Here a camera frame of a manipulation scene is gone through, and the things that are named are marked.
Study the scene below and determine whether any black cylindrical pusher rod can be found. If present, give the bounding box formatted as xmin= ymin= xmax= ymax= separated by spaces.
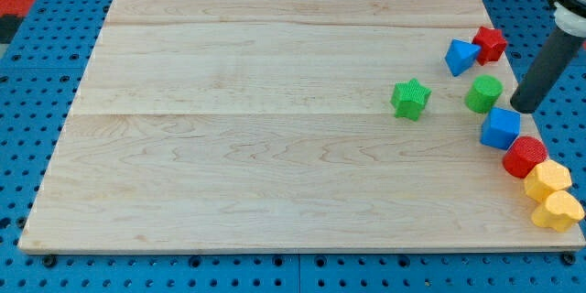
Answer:
xmin=510 ymin=27 xmax=585 ymax=114

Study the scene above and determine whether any yellow heart block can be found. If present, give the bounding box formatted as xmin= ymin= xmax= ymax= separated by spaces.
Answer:
xmin=531 ymin=190 xmax=585 ymax=233

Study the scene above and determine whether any green star block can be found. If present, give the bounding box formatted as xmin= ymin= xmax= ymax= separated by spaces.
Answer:
xmin=390 ymin=79 xmax=431 ymax=121

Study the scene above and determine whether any red star block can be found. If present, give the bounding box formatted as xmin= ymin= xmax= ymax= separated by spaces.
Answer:
xmin=472 ymin=27 xmax=507 ymax=66

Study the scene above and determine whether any wooden board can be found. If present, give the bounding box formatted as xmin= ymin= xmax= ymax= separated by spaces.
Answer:
xmin=18 ymin=0 xmax=585 ymax=255

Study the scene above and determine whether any green cylinder block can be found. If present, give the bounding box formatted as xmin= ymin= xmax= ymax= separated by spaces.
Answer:
xmin=464 ymin=74 xmax=503 ymax=114

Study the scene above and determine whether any blue cube block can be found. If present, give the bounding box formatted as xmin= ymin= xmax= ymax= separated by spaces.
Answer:
xmin=480 ymin=107 xmax=521 ymax=150

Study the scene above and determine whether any blue triangle block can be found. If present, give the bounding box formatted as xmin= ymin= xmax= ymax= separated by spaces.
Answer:
xmin=444 ymin=39 xmax=481 ymax=77

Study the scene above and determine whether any red cylinder block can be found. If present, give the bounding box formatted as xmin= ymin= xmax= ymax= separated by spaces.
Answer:
xmin=502 ymin=136 xmax=548 ymax=179

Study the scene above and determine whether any yellow hexagon block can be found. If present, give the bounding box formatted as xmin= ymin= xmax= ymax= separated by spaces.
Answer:
xmin=524 ymin=159 xmax=572 ymax=202

